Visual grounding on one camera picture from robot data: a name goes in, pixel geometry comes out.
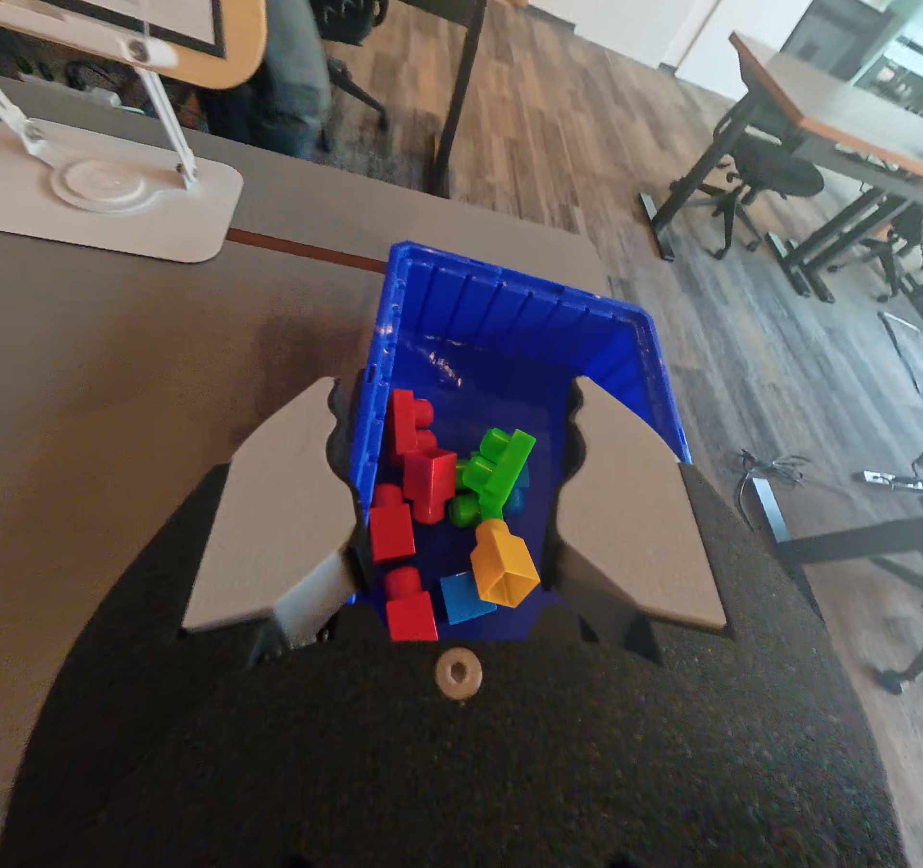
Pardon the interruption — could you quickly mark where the pile of mixed toy blocks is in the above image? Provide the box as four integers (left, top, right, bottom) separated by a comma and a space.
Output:
368, 388, 542, 642

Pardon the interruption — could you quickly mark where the black floor cable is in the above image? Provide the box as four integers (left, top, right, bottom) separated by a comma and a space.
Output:
736, 448, 809, 516

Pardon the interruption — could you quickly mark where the white desk stand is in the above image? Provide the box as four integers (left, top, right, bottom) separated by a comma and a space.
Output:
0, 35, 245, 264

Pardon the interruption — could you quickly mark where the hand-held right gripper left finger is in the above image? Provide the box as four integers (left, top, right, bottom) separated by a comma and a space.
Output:
180, 376, 374, 653

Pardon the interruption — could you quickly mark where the grey office table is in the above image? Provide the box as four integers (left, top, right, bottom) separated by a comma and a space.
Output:
642, 31, 923, 302
375, 0, 538, 198

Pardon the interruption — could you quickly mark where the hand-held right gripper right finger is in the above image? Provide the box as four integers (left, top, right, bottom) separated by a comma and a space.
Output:
541, 375, 729, 666

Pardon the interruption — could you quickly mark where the blue plastic bin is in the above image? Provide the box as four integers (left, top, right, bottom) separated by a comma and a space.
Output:
348, 240, 693, 642

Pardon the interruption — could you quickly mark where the black table frame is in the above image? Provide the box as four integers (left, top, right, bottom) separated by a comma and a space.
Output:
750, 475, 923, 696

